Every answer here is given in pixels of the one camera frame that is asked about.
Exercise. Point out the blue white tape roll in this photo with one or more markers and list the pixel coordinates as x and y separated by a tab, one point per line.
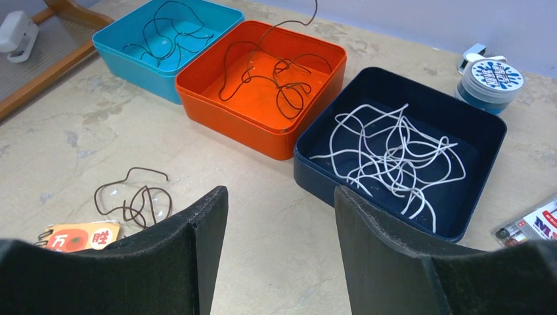
489	85

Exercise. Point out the small white bottle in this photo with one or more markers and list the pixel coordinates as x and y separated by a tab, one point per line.
18	36

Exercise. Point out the dark blue plastic bin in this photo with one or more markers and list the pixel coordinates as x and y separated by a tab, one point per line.
417	153

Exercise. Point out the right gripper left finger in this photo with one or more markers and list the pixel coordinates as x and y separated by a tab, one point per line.
168	268

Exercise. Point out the colour marker pack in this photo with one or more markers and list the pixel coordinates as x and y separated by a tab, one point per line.
537	223

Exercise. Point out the teal plastic bin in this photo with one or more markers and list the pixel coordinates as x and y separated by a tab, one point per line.
149	46

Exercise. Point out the wooden rack shelf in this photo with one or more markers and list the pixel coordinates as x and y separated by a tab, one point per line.
65	39

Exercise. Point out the small grey clip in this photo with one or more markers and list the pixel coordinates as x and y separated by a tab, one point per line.
475	53

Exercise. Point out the orange plastic bin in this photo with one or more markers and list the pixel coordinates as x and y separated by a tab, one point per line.
262	86

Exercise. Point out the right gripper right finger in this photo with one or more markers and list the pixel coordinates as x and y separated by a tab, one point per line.
393	268

